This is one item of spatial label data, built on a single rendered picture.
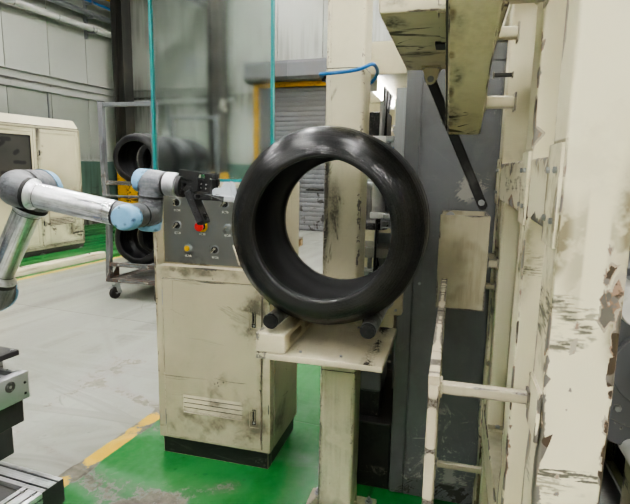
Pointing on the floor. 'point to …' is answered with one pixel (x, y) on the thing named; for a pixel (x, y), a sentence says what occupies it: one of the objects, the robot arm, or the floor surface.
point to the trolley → (143, 260)
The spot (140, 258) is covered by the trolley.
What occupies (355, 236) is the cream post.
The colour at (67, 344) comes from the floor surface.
